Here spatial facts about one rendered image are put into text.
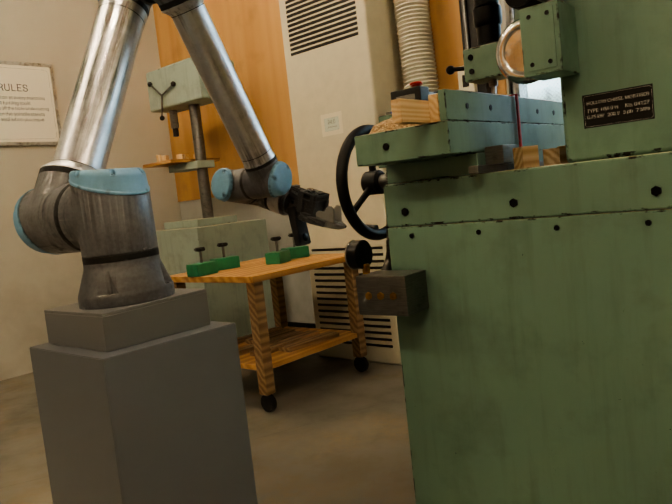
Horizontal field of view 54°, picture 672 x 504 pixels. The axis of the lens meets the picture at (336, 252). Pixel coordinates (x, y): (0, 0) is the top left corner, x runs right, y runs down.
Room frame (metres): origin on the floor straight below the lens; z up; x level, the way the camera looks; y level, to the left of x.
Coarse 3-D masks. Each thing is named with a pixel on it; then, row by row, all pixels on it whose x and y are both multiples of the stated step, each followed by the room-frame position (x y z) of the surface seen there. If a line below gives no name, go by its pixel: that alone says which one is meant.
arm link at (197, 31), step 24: (168, 0) 1.57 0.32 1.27; (192, 0) 1.57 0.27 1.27; (192, 24) 1.60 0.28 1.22; (192, 48) 1.63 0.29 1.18; (216, 48) 1.63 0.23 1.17; (216, 72) 1.65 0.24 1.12; (216, 96) 1.67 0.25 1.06; (240, 96) 1.69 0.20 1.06; (240, 120) 1.69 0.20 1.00; (240, 144) 1.72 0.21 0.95; (264, 144) 1.74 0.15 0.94; (264, 168) 1.75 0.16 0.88; (288, 168) 1.79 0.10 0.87; (264, 192) 1.78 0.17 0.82
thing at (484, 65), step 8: (472, 48) 1.44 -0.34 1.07; (480, 48) 1.43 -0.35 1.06; (488, 48) 1.42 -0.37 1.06; (464, 56) 1.45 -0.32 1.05; (472, 56) 1.44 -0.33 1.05; (480, 56) 1.43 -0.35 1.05; (488, 56) 1.42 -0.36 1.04; (464, 64) 1.45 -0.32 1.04; (472, 64) 1.44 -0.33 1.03; (480, 64) 1.43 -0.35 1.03; (488, 64) 1.42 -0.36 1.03; (496, 64) 1.41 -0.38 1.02; (464, 72) 1.45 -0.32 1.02; (472, 72) 1.44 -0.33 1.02; (480, 72) 1.43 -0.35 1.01; (488, 72) 1.42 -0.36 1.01; (496, 72) 1.41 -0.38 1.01; (472, 80) 1.44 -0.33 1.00; (480, 80) 1.45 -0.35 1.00; (488, 80) 1.46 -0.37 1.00; (496, 80) 1.44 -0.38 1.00
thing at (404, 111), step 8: (392, 104) 1.15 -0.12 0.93; (400, 104) 1.14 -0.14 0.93; (408, 104) 1.16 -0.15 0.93; (416, 104) 1.18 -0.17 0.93; (424, 104) 1.20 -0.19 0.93; (392, 112) 1.15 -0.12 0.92; (400, 112) 1.14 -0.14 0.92; (408, 112) 1.15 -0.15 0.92; (416, 112) 1.18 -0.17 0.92; (424, 112) 1.20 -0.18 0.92; (392, 120) 1.15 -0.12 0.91; (400, 120) 1.14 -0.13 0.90; (408, 120) 1.15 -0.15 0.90; (416, 120) 1.17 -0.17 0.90; (424, 120) 1.19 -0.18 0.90
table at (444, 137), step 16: (400, 128) 1.25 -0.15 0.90; (416, 128) 1.23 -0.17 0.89; (432, 128) 1.21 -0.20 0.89; (448, 128) 1.19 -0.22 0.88; (464, 128) 1.24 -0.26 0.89; (480, 128) 1.29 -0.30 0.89; (496, 128) 1.34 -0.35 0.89; (512, 128) 1.40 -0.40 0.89; (528, 128) 1.47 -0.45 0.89; (544, 128) 1.54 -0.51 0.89; (560, 128) 1.62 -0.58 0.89; (368, 144) 1.30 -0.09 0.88; (384, 144) 1.27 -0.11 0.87; (400, 144) 1.25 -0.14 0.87; (416, 144) 1.23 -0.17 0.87; (432, 144) 1.21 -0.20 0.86; (448, 144) 1.19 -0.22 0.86; (464, 144) 1.23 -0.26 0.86; (480, 144) 1.28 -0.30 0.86; (496, 144) 1.34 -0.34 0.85; (528, 144) 1.46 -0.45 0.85; (544, 144) 1.53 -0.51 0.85; (560, 144) 1.61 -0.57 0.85; (368, 160) 1.30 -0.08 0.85; (384, 160) 1.28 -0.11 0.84; (400, 160) 1.26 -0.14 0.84; (416, 160) 1.32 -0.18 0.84
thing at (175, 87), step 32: (192, 64) 3.48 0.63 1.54; (160, 96) 3.68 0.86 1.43; (192, 96) 3.50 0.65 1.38; (192, 128) 3.62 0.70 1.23; (160, 160) 3.71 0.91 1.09; (192, 160) 3.65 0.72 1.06; (192, 224) 3.51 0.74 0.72; (224, 224) 3.47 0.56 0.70; (256, 224) 3.63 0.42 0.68; (160, 256) 3.55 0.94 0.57; (192, 256) 3.37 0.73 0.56; (256, 256) 3.61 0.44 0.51; (192, 288) 3.39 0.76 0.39; (224, 288) 3.42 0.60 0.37; (224, 320) 3.40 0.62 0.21
